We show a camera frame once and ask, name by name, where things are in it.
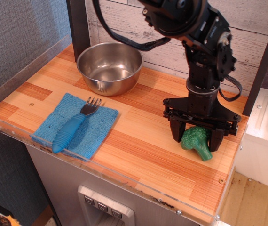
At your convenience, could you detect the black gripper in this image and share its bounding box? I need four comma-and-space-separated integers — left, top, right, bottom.
163, 90, 241, 152

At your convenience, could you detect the green plastic broccoli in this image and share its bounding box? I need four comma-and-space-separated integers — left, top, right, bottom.
181, 126, 213, 161

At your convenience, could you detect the blue handled metal spork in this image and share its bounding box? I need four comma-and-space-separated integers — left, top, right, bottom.
52, 97, 102, 153

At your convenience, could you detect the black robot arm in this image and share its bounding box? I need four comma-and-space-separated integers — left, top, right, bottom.
142, 0, 242, 152

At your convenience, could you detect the blue terry towel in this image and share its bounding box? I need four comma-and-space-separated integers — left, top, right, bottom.
31, 93, 118, 161

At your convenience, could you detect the stainless steel bowl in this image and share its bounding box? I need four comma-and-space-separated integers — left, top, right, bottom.
77, 42, 143, 96

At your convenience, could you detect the silver dispenser button panel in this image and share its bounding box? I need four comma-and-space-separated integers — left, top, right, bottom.
78, 185, 135, 226

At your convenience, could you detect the grey toy fridge cabinet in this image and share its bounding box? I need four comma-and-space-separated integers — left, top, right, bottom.
26, 145, 196, 226

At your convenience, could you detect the yellow object at corner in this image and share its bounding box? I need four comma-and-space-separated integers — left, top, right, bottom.
7, 216, 20, 226

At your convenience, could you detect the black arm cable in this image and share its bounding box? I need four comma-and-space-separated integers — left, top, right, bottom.
92, 0, 243, 103

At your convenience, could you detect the dark vertical frame post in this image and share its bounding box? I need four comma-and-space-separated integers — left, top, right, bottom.
243, 42, 268, 116

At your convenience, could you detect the clear acrylic guard rail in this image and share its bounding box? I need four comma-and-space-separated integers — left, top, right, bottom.
0, 36, 248, 226

